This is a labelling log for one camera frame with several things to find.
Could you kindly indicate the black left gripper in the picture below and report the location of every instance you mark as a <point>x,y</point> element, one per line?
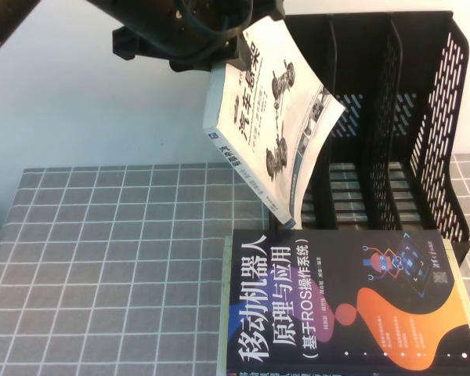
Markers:
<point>156,31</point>

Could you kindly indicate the black perforated book stand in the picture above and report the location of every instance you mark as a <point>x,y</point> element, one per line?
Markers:
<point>380,129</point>

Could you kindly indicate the grey checked tablecloth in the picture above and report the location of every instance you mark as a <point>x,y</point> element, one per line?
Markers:
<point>102,266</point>

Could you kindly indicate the white car suspension book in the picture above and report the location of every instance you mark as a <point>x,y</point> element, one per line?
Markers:
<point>266,117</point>

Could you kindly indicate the dark robotics book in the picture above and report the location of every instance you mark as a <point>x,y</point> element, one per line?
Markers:
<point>464,297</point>

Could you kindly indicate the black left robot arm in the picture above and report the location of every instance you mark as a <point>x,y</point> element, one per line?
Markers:
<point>4,23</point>

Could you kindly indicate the dark robot book orange shapes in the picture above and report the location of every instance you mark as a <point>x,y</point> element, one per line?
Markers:
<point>337,305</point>

